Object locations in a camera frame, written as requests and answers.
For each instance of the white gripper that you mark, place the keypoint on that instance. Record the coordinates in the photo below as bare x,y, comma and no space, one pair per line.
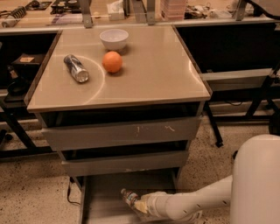
152,201

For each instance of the clear plastic water bottle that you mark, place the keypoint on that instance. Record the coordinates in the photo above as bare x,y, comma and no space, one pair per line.
130,198

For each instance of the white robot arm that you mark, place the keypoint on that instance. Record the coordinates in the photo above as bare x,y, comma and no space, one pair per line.
252,191

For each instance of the open grey bottom drawer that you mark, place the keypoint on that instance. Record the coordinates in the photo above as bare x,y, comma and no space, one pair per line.
102,202

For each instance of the grey middle drawer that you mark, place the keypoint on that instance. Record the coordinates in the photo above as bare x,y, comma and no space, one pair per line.
134,163

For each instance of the grey drawer cabinet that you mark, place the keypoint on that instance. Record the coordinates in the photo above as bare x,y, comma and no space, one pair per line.
157,81

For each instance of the grey top drawer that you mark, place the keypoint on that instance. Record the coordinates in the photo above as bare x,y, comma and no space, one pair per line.
121,133

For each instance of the orange fruit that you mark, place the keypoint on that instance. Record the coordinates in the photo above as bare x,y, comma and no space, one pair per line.
112,62

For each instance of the silver blue drink can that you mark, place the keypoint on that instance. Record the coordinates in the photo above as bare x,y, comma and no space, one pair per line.
76,69

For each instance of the white ceramic bowl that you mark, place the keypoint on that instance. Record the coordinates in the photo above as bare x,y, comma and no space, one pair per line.
114,39

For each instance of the black box with label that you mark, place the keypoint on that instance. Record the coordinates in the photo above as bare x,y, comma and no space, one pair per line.
27,65

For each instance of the white tissue box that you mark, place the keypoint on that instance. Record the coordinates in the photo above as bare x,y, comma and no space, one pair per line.
115,10

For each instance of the pink stacked trays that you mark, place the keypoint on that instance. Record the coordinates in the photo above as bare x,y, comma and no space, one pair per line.
173,10

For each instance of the black coiled spring tool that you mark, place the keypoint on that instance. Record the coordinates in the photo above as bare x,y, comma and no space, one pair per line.
14,17

